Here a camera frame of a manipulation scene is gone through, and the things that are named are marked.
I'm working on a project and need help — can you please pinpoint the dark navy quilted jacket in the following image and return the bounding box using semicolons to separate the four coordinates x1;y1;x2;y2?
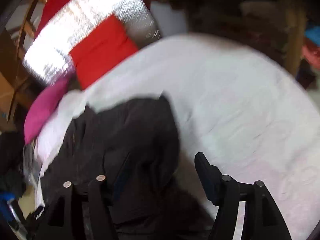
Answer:
41;96;213;239

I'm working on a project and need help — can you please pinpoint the pile of black clothes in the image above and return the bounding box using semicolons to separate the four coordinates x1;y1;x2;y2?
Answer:
0;131;26;199

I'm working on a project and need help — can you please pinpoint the grey folded garment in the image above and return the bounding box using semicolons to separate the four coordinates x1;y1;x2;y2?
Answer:
23;140;42;187

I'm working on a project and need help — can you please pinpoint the blue cloth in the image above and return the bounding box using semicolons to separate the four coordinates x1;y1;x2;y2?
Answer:
0;191;16;222

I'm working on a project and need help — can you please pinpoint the white embossed bedspread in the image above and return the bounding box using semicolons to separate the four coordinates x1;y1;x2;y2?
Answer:
37;34;319;239

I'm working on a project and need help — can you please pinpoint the magenta pillow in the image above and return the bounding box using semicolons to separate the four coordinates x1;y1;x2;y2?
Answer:
24;76;70;144

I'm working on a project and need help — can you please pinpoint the silver foil insulation sheet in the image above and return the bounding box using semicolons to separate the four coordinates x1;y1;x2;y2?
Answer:
22;0;161;86

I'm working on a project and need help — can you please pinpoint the red pillow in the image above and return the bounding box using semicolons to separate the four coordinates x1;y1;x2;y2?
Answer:
69;15;138;89

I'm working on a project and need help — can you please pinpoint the wooden shelf unit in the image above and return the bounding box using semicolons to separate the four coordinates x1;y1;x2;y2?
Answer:
146;0;319;88

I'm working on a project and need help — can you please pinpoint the wooden headboard frame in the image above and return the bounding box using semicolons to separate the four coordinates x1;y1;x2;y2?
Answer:
7;0;48;121

